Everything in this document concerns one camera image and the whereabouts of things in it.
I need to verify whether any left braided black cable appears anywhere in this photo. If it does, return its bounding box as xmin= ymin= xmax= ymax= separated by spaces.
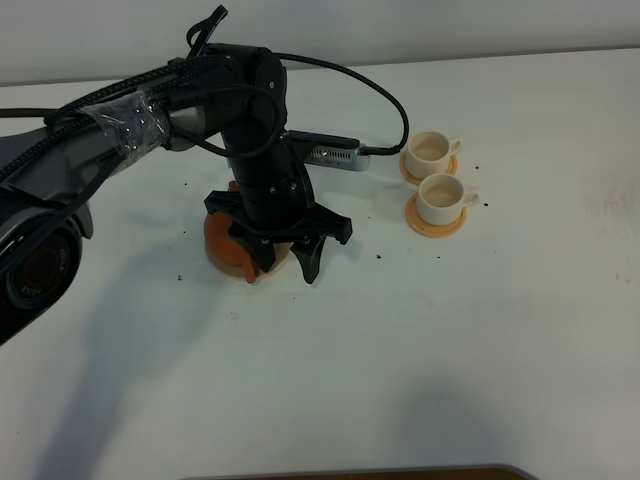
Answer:
xmin=0 ymin=4 xmax=412 ymax=281

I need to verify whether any white teacup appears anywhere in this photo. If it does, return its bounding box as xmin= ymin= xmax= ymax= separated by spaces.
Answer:
xmin=405 ymin=131 xmax=462 ymax=180
xmin=416 ymin=174 xmax=480 ymax=226

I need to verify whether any far orange cup coaster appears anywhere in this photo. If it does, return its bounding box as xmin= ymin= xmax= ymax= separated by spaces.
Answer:
xmin=399 ymin=152 xmax=458 ymax=185

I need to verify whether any round beige teapot coaster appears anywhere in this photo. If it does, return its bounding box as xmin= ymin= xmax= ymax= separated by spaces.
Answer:
xmin=208 ymin=239 xmax=294 ymax=279

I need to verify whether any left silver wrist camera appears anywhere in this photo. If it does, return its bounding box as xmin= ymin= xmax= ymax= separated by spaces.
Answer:
xmin=285 ymin=130 xmax=370 ymax=172

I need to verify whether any orange cup coaster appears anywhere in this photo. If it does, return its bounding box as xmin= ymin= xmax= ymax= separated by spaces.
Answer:
xmin=405 ymin=194 xmax=467 ymax=238
xmin=399 ymin=152 xmax=458 ymax=185

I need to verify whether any brown clay teapot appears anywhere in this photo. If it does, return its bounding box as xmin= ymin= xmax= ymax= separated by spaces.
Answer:
xmin=204 ymin=212 xmax=259 ymax=284

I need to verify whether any near orange cup coaster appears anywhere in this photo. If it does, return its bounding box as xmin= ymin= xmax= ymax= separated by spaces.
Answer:
xmin=405 ymin=194 xmax=467 ymax=238

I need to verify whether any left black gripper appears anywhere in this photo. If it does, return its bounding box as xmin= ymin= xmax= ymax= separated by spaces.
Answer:
xmin=205 ymin=131 xmax=353 ymax=284

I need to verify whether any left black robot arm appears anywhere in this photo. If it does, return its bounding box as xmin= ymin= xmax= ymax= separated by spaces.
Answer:
xmin=1 ymin=44 xmax=352 ymax=340

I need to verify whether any far white teacup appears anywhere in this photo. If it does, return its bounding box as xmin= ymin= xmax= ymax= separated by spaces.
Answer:
xmin=405 ymin=131 xmax=462 ymax=180

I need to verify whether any near white teacup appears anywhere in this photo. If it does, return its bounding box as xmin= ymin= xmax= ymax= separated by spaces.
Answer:
xmin=416 ymin=174 xmax=480 ymax=226

